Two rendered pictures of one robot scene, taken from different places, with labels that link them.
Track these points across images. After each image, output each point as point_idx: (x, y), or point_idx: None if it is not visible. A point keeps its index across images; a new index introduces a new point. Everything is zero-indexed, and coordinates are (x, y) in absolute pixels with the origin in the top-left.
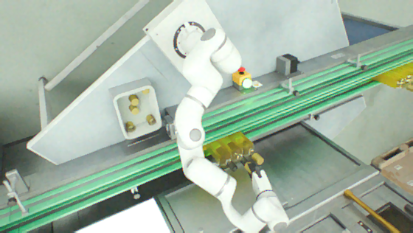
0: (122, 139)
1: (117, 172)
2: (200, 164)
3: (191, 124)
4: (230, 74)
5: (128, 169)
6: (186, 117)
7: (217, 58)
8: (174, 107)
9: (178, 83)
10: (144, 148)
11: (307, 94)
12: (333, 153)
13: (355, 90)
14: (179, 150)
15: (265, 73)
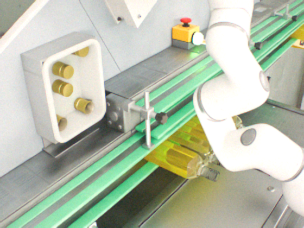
0: (38, 150)
1: (63, 202)
2: (272, 131)
3: (255, 64)
4: (169, 29)
5: (81, 193)
6: (245, 54)
7: None
8: (111, 82)
9: (114, 43)
10: (88, 154)
11: (254, 52)
12: (298, 118)
13: (282, 48)
14: (205, 125)
15: (200, 29)
